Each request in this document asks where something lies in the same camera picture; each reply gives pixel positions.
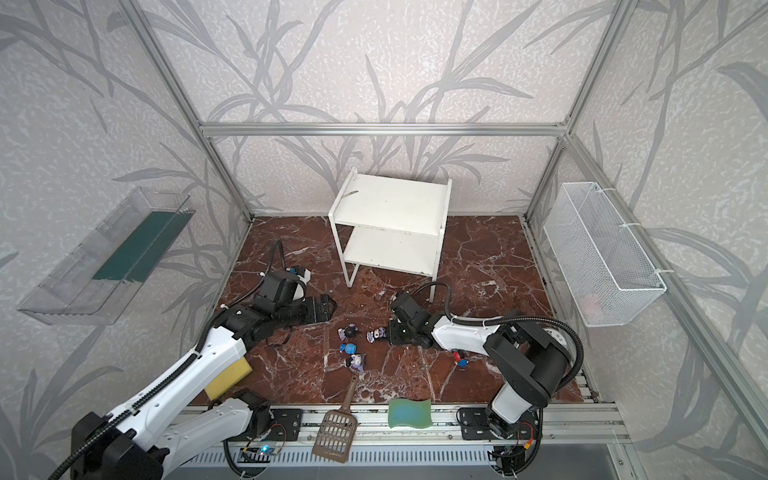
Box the red hat Doraemon figure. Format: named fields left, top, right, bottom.
left=453, top=351, right=469, bottom=369

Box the purple striped Kuromi figure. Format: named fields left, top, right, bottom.
left=345, top=354, right=365, bottom=373

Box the purple bat Kuromi figure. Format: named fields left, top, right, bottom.
left=366, top=327, right=389, bottom=343

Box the white two-tier metal shelf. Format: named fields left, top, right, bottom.
left=328, top=169, right=452, bottom=287

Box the brown plastic litter scoop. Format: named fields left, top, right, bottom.
left=312, top=375, right=359, bottom=463

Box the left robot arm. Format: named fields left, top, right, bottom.
left=50, top=268, right=337, bottom=479

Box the clear plastic wall tray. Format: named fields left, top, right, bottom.
left=18, top=187, right=196, bottom=326

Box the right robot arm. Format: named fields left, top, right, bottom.
left=386, top=292, right=584, bottom=438

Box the black Kuromi figure lying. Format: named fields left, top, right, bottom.
left=338, top=324, right=359, bottom=342

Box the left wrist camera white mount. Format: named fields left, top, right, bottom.
left=286, top=267, right=311, bottom=301

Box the white wire mesh basket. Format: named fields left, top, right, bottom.
left=544, top=182, right=667, bottom=327

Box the yellow green sponge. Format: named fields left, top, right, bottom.
left=204, top=358, right=252, bottom=400

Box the green wavy sponge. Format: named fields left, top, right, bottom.
left=388, top=398, right=433, bottom=429

